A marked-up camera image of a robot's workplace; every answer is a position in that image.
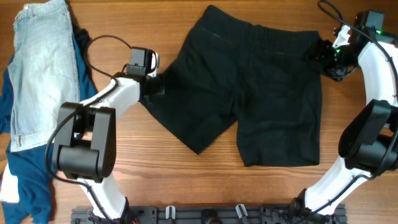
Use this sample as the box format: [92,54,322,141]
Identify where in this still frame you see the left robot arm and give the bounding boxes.
[45,72,164,223]

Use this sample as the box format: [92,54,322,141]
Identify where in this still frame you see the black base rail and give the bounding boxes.
[70,203,348,224]

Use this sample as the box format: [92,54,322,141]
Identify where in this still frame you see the black shorts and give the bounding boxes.
[142,5,322,167]

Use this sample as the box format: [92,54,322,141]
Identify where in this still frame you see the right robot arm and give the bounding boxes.
[283,10,397,223]

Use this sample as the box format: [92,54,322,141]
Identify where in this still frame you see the light blue denim shorts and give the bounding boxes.
[7,0,80,152]

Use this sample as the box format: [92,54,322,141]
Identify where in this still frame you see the small black garment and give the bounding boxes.
[73,28,91,52]

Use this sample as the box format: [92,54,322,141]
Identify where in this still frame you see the dark blue shirt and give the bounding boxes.
[2,37,97,223]

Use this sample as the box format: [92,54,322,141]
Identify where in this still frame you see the white cloth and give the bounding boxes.
[1,164,20,203]

